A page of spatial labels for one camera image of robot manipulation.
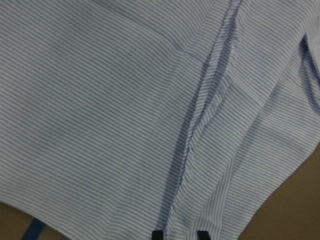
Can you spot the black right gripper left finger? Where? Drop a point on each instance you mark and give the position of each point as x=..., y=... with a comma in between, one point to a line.
x=157, y=235

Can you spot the blue striped button shirt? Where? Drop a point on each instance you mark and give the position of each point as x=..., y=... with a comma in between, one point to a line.
x=121, y=117

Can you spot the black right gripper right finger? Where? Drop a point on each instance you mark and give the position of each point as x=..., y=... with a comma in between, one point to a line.
x=203, y=235

